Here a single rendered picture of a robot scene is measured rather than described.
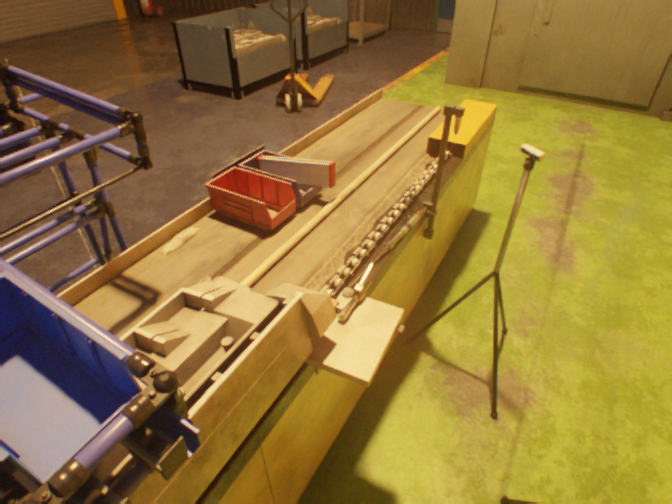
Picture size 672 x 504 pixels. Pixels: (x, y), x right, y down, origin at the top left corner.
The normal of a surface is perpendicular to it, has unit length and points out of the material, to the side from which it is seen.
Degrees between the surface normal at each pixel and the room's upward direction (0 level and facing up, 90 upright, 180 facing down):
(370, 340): 0
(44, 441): 6
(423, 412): 0
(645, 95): 90
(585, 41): 90
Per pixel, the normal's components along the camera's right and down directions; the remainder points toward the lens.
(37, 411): 0.09, -0.75
